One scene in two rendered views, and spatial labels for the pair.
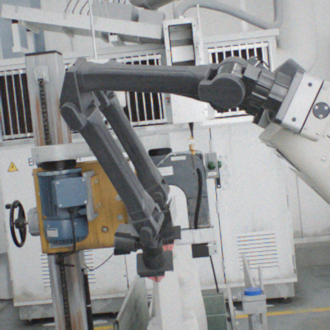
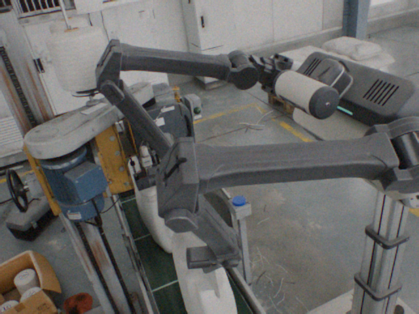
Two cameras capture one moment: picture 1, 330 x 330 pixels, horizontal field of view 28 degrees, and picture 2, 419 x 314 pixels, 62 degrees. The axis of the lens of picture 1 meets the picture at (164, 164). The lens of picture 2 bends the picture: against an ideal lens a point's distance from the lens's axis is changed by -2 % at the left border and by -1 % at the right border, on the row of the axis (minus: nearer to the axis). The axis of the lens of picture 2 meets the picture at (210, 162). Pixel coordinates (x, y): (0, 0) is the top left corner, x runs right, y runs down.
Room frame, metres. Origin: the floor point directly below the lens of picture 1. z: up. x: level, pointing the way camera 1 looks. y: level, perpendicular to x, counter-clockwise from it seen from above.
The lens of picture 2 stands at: (1.16, 0.31, 1.85)
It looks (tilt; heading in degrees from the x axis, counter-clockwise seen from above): 32 degrees down; 338
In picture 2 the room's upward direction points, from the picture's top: 9 degrees counter-clockwise
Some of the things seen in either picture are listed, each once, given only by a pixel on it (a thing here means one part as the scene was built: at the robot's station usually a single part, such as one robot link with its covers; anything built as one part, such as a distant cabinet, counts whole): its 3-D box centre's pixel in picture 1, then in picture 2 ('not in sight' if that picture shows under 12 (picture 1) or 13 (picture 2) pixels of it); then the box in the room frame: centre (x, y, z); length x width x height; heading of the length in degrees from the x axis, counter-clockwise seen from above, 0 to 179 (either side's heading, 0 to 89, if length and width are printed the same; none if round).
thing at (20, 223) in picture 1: (17, 223); (16, 190); (2.52, 0.58, 1.13); 0.18 x 0.11 x 0.18; 176
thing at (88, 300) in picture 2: not in sight; (77, 304); (2.90, 0.65, 0.02); 0.22 x 0.18 x 0.04; 176
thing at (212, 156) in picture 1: (211, 165); (193, 107); (2.42, -0.17, 1.29); 0.08 x 0.05 x 0.09; 176
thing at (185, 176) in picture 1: (174, 185); (155, 123); (2.54, -0.03, 1.21); 0.30 x 0.25 x 0.30; 176
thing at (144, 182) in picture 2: not in sight; (144, 179); (2.42, 0.10, 1.04); 0.08 x 0.06 x 0.05; 86
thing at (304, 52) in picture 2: not in sight; (297, 57); (4.50, -2.36, 0.56); 0.66 x 0.43 x 0.15; 84
